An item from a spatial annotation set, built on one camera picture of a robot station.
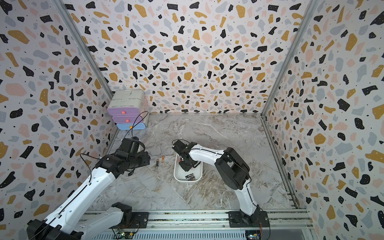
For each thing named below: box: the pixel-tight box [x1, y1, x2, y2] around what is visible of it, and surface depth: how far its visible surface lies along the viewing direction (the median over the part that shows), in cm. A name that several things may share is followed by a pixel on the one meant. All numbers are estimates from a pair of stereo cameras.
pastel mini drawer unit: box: [107, 89, 150, 131], surface depth 102 cm
